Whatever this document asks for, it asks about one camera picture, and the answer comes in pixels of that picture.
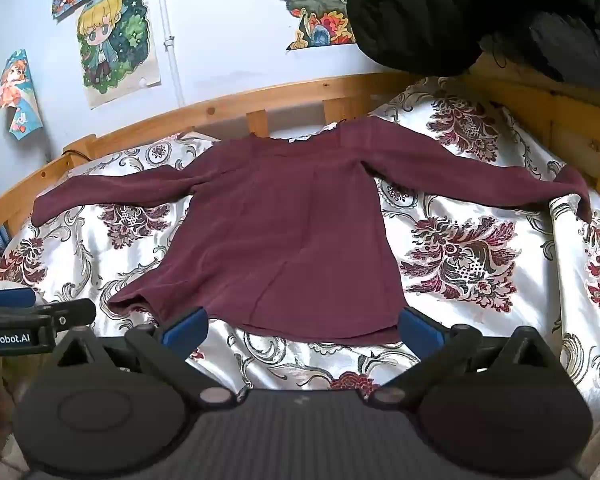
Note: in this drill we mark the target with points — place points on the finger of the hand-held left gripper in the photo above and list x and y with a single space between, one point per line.
12 298
75 312

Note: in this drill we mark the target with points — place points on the maroon long-sleeve shirt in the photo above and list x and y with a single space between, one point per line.
290 230

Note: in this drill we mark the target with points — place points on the small curled cartoon wall poster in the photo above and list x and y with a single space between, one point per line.
17 95

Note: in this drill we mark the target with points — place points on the colourful landscape wall poster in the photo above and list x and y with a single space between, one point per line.
310 5

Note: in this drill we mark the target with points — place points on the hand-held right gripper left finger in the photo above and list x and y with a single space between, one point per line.
185 334

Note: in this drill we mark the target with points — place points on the blond cartoon figure wall poster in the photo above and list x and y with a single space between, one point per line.
115 45

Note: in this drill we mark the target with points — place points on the white floral bedspread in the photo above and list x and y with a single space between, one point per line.
480 260

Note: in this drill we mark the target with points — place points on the black cloth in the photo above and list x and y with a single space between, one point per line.
430 10

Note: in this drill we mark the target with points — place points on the white wall pipe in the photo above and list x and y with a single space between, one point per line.
172 60

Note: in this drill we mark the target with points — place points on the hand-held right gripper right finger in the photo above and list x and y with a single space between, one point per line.
422 334

